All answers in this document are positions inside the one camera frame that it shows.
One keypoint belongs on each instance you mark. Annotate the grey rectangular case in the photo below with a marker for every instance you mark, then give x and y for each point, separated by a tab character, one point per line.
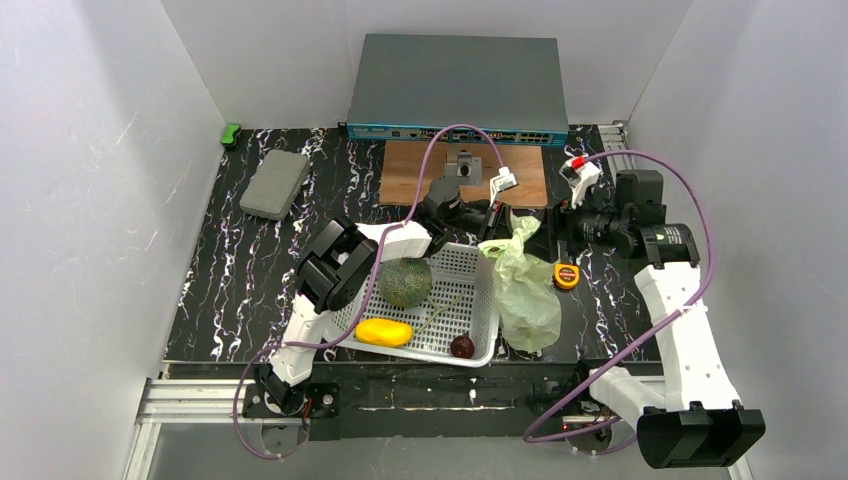
275	185

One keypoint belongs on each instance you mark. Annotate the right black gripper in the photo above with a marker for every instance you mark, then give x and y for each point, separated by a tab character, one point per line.
564	225

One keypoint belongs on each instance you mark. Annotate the black base frame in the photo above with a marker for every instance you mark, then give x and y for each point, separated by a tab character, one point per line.
344	400

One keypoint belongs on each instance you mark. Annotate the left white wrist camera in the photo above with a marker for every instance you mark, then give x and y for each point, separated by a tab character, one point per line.
503	181

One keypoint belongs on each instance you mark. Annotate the green fake melon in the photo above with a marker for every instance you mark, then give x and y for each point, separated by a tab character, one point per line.
405	282

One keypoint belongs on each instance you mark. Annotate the yellow fake mango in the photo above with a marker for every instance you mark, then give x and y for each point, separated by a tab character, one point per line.
384	332

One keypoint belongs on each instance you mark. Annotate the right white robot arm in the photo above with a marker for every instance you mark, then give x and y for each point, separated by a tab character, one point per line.
698	420

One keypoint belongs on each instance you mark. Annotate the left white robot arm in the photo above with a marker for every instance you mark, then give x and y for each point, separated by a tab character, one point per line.
338	273

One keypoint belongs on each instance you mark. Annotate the yellow tape measure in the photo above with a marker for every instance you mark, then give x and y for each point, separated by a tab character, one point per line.
566	276

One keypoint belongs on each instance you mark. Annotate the green black small tool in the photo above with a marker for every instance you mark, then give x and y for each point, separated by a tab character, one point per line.
230	136

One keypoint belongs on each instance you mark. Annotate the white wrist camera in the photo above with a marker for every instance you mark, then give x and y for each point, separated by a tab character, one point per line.
503	181
581	175

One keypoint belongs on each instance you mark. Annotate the light green plastic bag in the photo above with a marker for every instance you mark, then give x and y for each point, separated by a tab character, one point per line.
529	309

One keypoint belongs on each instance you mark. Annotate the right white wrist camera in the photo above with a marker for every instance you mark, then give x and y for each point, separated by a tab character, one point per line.
581	175

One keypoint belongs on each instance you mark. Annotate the dark red fake fruit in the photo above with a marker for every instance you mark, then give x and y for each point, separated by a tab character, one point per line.
462	347

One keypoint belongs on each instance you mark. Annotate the brown wooden board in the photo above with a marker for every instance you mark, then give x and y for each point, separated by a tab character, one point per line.
402	164

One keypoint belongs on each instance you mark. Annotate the small metal bracket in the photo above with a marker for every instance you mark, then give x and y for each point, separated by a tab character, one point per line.
463	167

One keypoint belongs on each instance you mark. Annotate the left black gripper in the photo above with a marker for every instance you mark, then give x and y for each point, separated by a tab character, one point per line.
495	218

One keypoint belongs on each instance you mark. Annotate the grey network switch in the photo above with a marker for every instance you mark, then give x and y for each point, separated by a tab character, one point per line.
467	89

